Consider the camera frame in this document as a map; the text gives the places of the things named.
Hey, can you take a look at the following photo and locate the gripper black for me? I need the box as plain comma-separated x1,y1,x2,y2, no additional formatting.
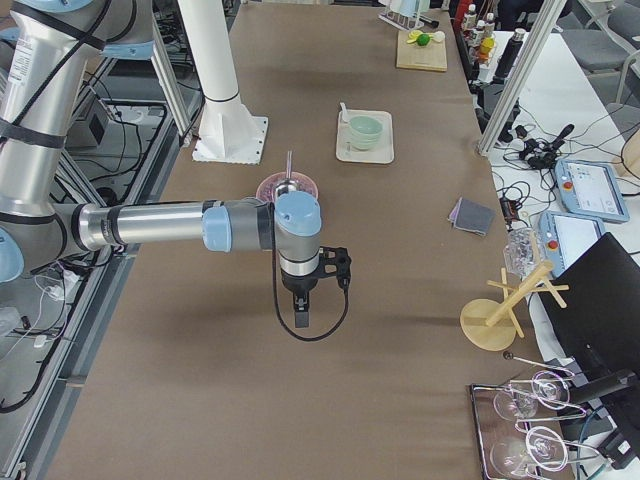
278,246,352,328

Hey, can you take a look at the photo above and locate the green bowl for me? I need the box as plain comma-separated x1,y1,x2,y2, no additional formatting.
349,131,382,149
348,115,383,137

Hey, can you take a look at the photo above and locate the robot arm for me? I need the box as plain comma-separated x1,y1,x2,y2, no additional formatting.
1,1,351,337

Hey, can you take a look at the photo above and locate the metal scoop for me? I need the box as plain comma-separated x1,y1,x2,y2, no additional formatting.
273,150,298,198

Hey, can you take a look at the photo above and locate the pink bowl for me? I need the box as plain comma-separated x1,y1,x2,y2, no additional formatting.
255,171,319,202

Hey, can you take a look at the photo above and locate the beige cartoon serving tray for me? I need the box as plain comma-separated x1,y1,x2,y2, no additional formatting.
335,109,394,164

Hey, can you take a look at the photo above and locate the wooden mug tree stand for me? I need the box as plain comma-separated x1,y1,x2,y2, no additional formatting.
460,260,570,352

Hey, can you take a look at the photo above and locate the grey folded cloth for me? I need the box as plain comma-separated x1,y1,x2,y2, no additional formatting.
448,197,495,236

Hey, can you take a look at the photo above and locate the white ceramic spoon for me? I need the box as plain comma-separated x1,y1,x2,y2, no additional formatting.
340,102,350,123

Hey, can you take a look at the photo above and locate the clear glass mug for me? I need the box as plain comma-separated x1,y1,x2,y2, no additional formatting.
503,227,541,277

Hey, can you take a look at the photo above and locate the wine glass far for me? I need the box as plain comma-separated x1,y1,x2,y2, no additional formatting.
493,370,569,421

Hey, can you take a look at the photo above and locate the wine glass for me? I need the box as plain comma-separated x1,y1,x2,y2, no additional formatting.
493,370,569,421
490,426,569,479

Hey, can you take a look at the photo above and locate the wine glass near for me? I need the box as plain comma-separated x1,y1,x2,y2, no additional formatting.
490,426,569,479

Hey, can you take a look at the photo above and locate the wooden cutting board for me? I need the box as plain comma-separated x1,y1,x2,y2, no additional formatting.
396,31,448,72

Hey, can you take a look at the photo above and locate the green lime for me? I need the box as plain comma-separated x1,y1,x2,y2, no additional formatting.
416,33,431,46

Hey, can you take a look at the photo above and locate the black monitor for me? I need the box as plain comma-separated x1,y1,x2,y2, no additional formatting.
541,233,639,378

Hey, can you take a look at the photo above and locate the white garlic bulb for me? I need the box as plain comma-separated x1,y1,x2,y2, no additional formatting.
431,31,446,43

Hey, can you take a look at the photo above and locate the teach pendant tablet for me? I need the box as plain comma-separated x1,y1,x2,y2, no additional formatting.
554,159,630,223

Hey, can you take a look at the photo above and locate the yellow bottle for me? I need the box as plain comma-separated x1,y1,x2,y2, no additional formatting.
477,36,496,64

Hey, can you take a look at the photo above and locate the black bottle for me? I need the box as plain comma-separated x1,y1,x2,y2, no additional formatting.
494,28,526,83

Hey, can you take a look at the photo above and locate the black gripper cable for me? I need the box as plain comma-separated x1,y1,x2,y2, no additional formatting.
269,199,351,343

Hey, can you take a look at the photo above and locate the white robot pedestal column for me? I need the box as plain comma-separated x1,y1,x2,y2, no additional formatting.
178,0,268,165

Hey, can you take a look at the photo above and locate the metal frame post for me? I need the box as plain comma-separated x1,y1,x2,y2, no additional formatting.
477,0,565,157

